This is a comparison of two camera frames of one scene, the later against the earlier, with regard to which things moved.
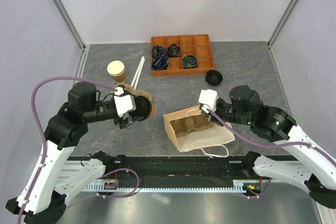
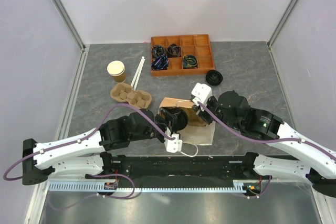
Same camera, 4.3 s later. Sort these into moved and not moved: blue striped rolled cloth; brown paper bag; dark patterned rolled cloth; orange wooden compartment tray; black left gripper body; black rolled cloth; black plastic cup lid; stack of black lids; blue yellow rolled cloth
Moved: black plastic cup lid; brown paper bag; black left gripper body
Not moved: blue yellow rolled cloth; black rolled cloth; dark patterned rolled cloth; orange wooden compartment tray; stack of black lids; blue striped rolled cloth
